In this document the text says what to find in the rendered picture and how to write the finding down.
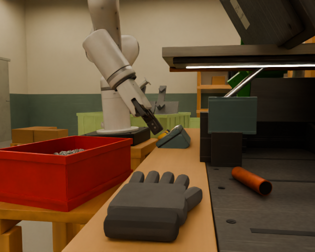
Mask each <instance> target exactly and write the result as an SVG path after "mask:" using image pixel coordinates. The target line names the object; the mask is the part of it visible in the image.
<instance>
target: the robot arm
mask: <svg viewBox="0 0 315 252"><path fill-rule="evenodd" d="M87 1H88V8H89V13H90V17H91V21H92V25H93V26H92V29H91V32H90V34H89V35H88V36H87V37H86V38H85V39H84V41H83V43H82V47H83V48H84V50H85V55H86V57H87V59H88V60H89V61H90V62H92V63H94V64H95V66H96V67H97V68H98V70H99V71H100V73H101V74H102V77H101V78H100V90H101V101H102V112H103V122H101V124H100V126H101V128H103V129H99V130H97V131H96V133H97V134H121V133H129V132H134V131H138V130H139V127H137V126H131V120H130V112H131V114H132V115H133V116H134V117H140V116H141V117H142V119H143V120H144V121H145V123H146V124H147V126H148V127H149V129H150V130H151V132H152V133H153V135H156V134H158V133H159V132H161V131H162V130H163V129H164V128H163V127H162V125H161V124H160V122H159V121H158V119H157V118H156V117H155V116H154V114H153V113H152V111H151V110H150V109H151V108H152V105H151V104H150V102H149V101H148V99H147V97H146V96H145V94H144V93H143V92H142V90H141V89H140V87H139V86H138V84H137V83H136V82H135V79H136V78H137V76H136V75H135V74H136V72H135V71H134V69H133V68H132V65H133V64H134V62H135V60H136V59H137V57H138V55H139V51H140V46H139V42H138V41H137V39H136V38H135V37H133V36H132V35H127V34H121V25H120V15H119V8H120V5H119V0H87Z"/></svg>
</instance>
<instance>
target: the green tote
mask: <svg viewBox="0 0 315 252"><path fill-rule="evenodd" d="M190 115H191V112H178V113H175V114H155V112H154V116H155V118H157V120H158V121H159V123H160V124H161V125H162V127H163V130H162V131H160V132H159V133H157V134H156V135H154V134H153V133H152V132H151V131H150V138H156V139H157V138H158V136H159V135H161V134H162V132H164V131H165V130H167V129H168V130H170V131H171V130H172V129H173V128H175V126H177V125H182V127H183V128H188V129H190ZM76 116H78V136H81V135H84V134H87V133H91V132H94V131H97V130H100V129H103V128H101V122H104V118H103V112H102V111H100V112H81V113H76ZM130 126H131V127H148V126H147V124H146V122H145V121H144V120H143V118H142V117H141V116H139V117H134V116H133V115H132V114H130Z"/></svg>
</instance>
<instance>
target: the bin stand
mask: <svg viewBox="0 0 315 252"><path fill-rule="evenodd" d="M125 181H126V180H125ZM125 181H123V182H121V183H120V184H118V185H116V186H114V187H112V188H111V189H109V190H107V191H105V192H103V193H102V194H100V195H98V196H96V197H94V198H93V199H91V200H89V201H87V202H85V203H84V204H82V205H80V206H78V207H76V208H75V209H73V210H71V211H69V212H63V211H57V210H51V209H45V208H39V207H32V206H26V205H20V204H14V203H8V202H2V201H0V252H23V243H22V227H21V226H17V225H16V224H18V223H19V222H21V221H39V222H52V242H53V252H61V251H62V250H63V249H64V248H65V247H66V246H67V245H68V244H69V243H70V241H71V240H72V239H73V223H74V224H80V230H81V229H82V228H83V227H84V226H85V225H86V224H87V223H88V222H89V220H90V219H91V218H92V217H93V216H94V215H95V214H96V213H97V212H98V211H99V209H100V208H101V207H102V206H103V205H104V204H105V203H106V202H107V201H108V199H109V198H110V197H111V196H112V195H113V194H114V193H115V192H116V191H117V189H118V188H119V187H120V186H121V185H122V184H123V183H124V182H125Z"/></svg>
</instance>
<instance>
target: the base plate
mask: <svg viewBox="0 0 315 252"><path fill-rule="evenodd" d="M205 163H206V170H207V177H208V184H209V191H210V199H211V206H212V213H213V220H214V227H215V234H216V241H217V248H218V252H315V154H314V153H312V152H309V151H307V150H305V149H296V148H247V147H246V152H242V167H241V168H243V169H245V170H247V171H249V172H251V173H253V174H255V175H257V176H259V177H261V178H263V179H265V180H267V181H269V182H271V184H272V191H271V193H270V194H268V195H261V194H259V193H258V192H256V191H254V190H253V189H251V188H249V187H248V186H246V185H245V184H243V183H241V182H240V181H238V180H236V179H235V178H233V176H232V170H233V168H235V167H231V166H212V165H211V162H205Z"/></svg>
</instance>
